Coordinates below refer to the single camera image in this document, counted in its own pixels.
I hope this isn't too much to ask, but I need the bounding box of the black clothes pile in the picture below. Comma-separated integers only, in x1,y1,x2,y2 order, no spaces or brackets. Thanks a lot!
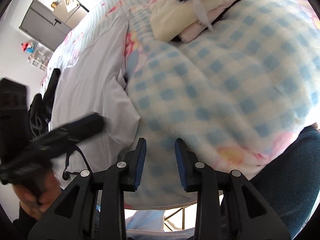
28,68,61,138

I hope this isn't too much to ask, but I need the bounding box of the red blue toy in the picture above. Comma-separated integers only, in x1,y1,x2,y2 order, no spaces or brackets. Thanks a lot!
21,42,37,54

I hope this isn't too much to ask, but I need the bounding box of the folded pink garment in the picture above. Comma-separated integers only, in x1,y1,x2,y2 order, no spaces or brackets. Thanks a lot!
178,1,233,43

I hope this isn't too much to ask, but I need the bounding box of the operator leg in jeans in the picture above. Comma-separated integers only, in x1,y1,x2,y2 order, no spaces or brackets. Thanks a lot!
248,124,319,239

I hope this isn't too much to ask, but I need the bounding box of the Hello Kitty checkered blanket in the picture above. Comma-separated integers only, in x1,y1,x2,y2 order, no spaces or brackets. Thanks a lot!
49,0,319,209

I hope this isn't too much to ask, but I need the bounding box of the white shirt navy trim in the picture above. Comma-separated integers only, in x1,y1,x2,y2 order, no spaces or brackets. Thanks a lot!
51,12,140,189

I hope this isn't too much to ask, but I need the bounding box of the gold metal stool frame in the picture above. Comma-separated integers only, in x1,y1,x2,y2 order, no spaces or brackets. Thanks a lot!
163,207,186,232

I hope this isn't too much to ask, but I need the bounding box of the white small shelf rack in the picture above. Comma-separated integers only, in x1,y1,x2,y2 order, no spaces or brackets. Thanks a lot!
28,50,50,72

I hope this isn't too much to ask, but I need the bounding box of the light blue towel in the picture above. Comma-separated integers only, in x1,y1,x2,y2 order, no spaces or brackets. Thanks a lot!
126,210,194,240

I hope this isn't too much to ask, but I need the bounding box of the grey cabinet door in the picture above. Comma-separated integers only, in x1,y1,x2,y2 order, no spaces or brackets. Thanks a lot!
19,0,71,51

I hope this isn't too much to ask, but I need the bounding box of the operator left hand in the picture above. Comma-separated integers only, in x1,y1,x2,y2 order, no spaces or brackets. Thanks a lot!
12,172,62,221

